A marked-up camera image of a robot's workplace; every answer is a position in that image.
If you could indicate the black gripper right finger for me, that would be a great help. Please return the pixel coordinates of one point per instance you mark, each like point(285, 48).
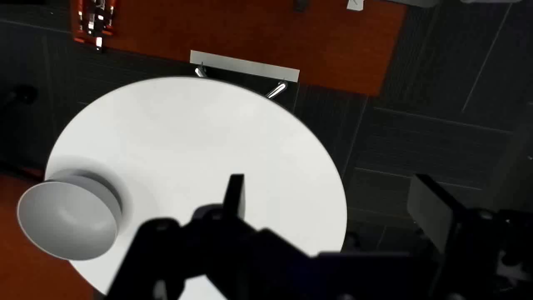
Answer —
point(435, 214)

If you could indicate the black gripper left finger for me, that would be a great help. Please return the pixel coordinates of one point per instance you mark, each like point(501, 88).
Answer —
point(233, 194)

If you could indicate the grey bowl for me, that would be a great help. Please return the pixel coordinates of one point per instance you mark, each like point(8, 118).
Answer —
point(66, 223)

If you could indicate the white metal table base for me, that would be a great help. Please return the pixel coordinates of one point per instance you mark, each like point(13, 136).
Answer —
point(243, 66)

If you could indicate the dark shiny metal fixture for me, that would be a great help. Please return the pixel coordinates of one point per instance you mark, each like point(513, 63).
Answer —
point(96, 23)

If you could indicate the white paper scrap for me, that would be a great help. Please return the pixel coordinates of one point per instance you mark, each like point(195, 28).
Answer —
point(355, 4)

